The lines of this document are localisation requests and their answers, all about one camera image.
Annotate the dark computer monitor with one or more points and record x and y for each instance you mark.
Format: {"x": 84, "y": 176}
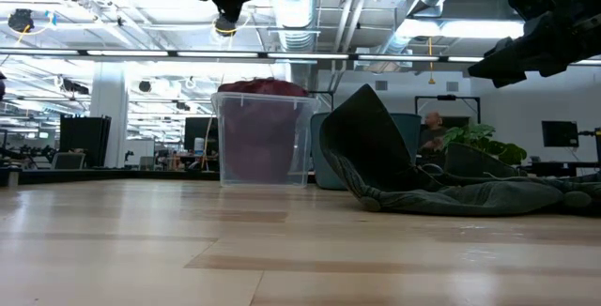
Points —
{"x": 197, "y": 130}

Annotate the wide silver ventilation duct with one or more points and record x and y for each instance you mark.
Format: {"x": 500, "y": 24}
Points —
{"x": 296, "y": 10}

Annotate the dark office desk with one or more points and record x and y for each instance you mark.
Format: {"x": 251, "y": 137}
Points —
{"x": 563, "y": 167}

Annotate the long linear ceiling light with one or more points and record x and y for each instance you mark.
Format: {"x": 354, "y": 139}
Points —
{"x": 305, "y": 56}

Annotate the maroon baseball cap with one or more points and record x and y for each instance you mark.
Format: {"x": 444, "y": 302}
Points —
{"x": 263, "y": 86}

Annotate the black computer monitor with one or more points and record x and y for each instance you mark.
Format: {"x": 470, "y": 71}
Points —
{"x": 559, "y": 133}

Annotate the bright rectangular ceiling light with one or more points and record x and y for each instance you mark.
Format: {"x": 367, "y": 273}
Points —
{"x": 469, "y": 28}

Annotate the dark green floppy hat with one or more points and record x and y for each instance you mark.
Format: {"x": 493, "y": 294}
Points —
{"x": 375, "y": 156}

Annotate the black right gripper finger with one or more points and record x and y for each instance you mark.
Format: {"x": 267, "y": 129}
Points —
{"x": 502, "y": 71}
{"x": 502, "y": 48}

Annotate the green leafy plant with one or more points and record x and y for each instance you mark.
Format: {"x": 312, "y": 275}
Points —
{"x": 474, "y": 134}

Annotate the person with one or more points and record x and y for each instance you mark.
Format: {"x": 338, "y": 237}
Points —
{"x": 433, "y": 132}

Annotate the dark grey planter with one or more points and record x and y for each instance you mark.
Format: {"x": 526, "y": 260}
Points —
{"x": 469, "y": 163}

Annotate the clear plastic storage bin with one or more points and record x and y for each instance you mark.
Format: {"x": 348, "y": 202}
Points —
{"x": 225, "y": 137}

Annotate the black office partition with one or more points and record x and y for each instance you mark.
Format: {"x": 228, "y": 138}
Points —
{"x": 84, "y": 139}

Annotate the grey office chair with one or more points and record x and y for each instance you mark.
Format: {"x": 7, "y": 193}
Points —
{"x": 68, "y": 160}

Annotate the black table edge rail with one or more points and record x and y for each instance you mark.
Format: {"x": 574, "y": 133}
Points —
{"x": 94, "y": 175}

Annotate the grey wall speaker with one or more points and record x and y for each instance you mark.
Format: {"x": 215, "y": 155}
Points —
{"x": 452, "y": 86}
{"x": 381, "y": 85}

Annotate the black metal frame stand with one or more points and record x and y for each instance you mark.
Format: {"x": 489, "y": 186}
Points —
{"x": 446, "y": 97}

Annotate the white column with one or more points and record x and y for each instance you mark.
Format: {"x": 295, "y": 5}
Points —
{"x": 109, "y": 109}

